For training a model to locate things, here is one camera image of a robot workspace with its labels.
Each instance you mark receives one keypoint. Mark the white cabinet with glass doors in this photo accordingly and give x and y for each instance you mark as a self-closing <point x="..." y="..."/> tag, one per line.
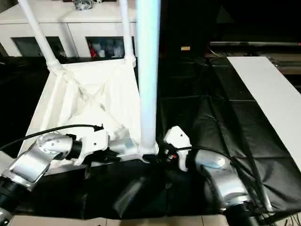
<point x="75" y="40"/>

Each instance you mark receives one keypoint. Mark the small yellow-brown block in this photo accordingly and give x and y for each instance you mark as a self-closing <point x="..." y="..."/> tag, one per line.
<point x="185" y="48"/>

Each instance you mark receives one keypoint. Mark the white flat board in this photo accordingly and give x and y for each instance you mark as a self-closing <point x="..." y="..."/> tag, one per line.
<point x="265" y="94"/>

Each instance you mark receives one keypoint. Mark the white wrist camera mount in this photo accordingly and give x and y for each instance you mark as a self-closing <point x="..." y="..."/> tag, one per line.
<point x="177" y="139"/>
<point x="94" y="141"/>

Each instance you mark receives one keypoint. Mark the black metal stand leg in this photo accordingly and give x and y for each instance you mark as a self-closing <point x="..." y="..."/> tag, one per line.
<point x="282" y="215"/>

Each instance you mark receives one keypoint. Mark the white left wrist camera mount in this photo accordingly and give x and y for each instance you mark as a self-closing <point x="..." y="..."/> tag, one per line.
<point x="94" y="141"/>

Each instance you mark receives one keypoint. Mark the black work mat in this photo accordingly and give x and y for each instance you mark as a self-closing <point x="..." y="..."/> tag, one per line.
<point x="211" y="117"/>

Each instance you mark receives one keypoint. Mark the grey thin tube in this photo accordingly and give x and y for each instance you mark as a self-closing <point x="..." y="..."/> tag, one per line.
<point x="263" y="190"/>

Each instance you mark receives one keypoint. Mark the small grey object on cabinet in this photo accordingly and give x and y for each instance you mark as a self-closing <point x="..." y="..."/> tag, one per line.
<point x="82" y="4"/>

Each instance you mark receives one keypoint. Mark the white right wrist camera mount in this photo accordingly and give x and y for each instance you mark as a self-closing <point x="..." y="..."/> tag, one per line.
<point x="177" y="139"/>

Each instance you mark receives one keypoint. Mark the white plastic table top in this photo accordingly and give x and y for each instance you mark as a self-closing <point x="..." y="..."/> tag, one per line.
<point x="113" y="94"/>

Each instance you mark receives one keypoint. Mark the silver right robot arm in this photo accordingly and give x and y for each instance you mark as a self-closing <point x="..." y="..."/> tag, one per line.
<point x="225" y="183"/>

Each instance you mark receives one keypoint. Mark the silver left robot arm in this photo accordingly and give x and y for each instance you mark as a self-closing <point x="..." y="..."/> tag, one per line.
<point x="54" y="143"/>

